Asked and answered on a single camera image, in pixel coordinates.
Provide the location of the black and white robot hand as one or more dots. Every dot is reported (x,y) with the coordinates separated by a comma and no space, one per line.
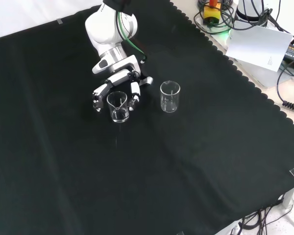
(118,77)

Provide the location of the clear glass beaker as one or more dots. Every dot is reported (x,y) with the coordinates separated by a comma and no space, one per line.
(117,109)
(170,98)

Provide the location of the black bench cloth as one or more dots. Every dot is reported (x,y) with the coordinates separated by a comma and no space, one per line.
(63,159)

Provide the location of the yellow stop button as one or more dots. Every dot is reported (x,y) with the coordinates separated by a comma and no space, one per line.
(212,13)

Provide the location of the white bench bracket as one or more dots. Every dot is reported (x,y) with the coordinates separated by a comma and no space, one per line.
(292,195)

